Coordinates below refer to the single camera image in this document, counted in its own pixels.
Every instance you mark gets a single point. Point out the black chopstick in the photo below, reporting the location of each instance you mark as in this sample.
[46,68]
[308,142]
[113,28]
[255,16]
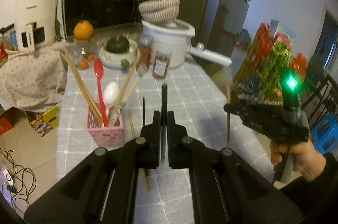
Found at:
[144,113]
[164,97]

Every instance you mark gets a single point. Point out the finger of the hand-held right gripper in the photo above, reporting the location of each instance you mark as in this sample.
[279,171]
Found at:
[239,110]

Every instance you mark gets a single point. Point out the white ceramic bowl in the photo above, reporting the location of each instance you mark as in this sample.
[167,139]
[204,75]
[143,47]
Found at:
[111,59]

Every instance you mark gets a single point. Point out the white air fryer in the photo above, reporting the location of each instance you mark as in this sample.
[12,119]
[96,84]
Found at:
[34,10]

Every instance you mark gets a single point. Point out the microwave oven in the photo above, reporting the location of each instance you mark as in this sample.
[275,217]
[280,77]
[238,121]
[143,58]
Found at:
[105,7]

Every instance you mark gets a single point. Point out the blue plastic stool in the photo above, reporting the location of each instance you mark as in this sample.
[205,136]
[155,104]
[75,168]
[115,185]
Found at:
[326,131]

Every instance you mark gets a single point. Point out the small tangerine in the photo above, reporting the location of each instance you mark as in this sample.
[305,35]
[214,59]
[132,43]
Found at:
[83,64]
[90,57]

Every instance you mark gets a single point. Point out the grey refrigerator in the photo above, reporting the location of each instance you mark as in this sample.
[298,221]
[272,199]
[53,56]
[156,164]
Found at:
[229,15]

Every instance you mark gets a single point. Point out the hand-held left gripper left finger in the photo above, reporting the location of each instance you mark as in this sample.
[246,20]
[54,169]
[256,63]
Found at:
[154,134]

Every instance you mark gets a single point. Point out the yellow cardboard box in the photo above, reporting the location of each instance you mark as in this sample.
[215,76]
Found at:
[45,121]

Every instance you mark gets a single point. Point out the red cardboard box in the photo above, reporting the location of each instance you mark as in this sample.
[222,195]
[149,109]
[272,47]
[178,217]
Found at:
[6,123]

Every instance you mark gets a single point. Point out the person's right forearm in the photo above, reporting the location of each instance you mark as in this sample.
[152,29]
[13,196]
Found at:
[324,187]

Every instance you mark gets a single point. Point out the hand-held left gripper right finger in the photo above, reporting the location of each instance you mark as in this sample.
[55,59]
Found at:
[173,139]

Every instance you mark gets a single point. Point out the large orange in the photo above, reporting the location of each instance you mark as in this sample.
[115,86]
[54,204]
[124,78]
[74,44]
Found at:
[83,30]

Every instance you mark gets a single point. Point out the red plastic spoon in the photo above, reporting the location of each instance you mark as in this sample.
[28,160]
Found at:
[98,68]

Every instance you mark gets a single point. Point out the white plastic spoon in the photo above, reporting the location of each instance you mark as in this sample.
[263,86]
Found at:
[112,93]

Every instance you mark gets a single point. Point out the white electric cooker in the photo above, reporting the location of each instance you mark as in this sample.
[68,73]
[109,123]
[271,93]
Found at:
[171,42]

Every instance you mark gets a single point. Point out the person's right hand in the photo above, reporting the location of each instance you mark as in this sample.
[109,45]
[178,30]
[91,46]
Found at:
[309,158]

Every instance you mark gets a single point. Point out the black metal chair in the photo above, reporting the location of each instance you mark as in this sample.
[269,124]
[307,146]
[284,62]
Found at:
[315,65]

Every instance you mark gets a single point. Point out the green pumpkin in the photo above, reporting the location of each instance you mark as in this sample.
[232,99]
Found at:
[117,45]

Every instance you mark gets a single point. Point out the labelled brown sauce jar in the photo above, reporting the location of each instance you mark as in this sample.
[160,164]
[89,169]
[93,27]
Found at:
[161,65]

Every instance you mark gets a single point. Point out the small white floor device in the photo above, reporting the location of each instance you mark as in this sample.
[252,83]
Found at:
[8,177]

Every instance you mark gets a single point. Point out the clear glass jar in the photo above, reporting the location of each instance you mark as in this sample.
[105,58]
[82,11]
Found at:
[72,55]

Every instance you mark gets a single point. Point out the floral cabinet cover cloth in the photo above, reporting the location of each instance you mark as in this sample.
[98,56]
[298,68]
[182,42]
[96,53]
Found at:
[31,76]

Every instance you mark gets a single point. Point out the pink utensil holder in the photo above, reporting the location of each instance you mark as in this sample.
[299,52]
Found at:
[105,135]

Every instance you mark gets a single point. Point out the clear container black lid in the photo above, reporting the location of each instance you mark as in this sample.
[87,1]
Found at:
[12,38]

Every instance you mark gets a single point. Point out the grey checked tablecloth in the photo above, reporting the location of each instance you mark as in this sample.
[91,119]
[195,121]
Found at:
[198,97]

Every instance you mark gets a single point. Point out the glass jar red label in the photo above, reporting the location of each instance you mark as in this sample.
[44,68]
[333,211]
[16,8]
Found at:
[2,55]

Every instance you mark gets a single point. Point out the green lime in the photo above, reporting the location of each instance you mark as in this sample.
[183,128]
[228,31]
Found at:
[125,63]

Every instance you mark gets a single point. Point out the tall red sauce jar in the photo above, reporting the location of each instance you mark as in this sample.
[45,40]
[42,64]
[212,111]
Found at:
[144,55]

